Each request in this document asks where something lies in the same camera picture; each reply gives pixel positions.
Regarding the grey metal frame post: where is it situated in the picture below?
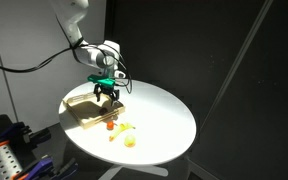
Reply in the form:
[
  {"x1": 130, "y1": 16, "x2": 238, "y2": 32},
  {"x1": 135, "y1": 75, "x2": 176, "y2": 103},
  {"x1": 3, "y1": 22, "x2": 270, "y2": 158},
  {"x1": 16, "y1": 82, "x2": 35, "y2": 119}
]
[{"x1": 195, "y1": 0, "x2": 275, "y2": 138}]

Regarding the black perforated pegboard plate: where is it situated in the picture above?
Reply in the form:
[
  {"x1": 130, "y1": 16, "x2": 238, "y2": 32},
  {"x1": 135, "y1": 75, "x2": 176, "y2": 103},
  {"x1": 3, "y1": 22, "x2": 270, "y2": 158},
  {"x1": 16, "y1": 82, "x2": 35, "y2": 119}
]
[{"x1": 0, "y1": 143, "x2": 22, "y2": 180}]

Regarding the white table base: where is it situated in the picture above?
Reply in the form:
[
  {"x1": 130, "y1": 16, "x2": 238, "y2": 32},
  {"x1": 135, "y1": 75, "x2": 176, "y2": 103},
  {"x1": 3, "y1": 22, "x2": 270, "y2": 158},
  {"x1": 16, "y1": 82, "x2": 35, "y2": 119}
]
[{"x1": 97, "y1": 163, "x2": 170, "y2": 180}]

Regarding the shallow wooden crate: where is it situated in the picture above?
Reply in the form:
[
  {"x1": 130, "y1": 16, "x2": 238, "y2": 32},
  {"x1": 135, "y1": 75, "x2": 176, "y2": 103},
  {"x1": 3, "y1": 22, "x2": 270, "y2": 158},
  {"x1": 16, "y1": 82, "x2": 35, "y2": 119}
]
[{"x1": 62, "y1": 91, "x2": 126, "y2": 130}]

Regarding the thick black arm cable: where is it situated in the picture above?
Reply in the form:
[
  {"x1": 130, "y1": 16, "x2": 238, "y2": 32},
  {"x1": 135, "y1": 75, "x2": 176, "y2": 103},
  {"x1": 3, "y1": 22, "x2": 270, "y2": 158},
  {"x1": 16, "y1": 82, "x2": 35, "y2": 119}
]
[{"x1": 0, "y1": 19, "x2": 85, "y2": 74}]

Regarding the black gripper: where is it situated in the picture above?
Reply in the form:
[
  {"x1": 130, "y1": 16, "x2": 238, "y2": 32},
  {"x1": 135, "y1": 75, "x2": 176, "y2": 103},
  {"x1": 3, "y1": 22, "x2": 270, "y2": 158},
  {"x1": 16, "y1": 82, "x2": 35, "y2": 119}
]
[{"x1": 93, "y1": 83, "x2": 121, "y2": 107}]

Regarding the red fruit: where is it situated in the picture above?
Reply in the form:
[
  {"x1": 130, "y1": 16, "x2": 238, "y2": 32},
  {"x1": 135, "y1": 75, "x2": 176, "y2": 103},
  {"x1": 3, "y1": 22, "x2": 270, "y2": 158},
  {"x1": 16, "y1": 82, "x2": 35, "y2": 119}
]
[{"x1": 105, "y1": 120, "x2": 116, "y2": 131}]

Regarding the round white table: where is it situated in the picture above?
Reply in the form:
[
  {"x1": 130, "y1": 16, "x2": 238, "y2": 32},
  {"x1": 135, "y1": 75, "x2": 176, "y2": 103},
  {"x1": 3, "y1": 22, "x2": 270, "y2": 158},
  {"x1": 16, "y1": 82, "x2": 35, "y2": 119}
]
[{"x1": 57, "y1": 78, "x2": 198, "y2": 167}]

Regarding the purple orange bar clamp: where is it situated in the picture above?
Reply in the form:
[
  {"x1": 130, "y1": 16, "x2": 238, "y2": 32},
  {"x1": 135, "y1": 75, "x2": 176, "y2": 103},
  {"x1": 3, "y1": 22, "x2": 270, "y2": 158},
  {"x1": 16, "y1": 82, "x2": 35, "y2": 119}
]
[
  {"x1": 0, "y1": 121, "x2": 52, "y2": 150},
  {"x1": 12, "y1": 155, "x2": 80, "y2": 180}
]

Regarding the yellow banana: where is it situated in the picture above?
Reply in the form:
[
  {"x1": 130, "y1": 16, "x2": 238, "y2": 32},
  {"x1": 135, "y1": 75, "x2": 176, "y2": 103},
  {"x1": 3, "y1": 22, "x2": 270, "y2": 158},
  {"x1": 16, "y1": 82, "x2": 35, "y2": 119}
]
[{"x1": 108, "y1": 122, "x2": 137, "y2": 143}]

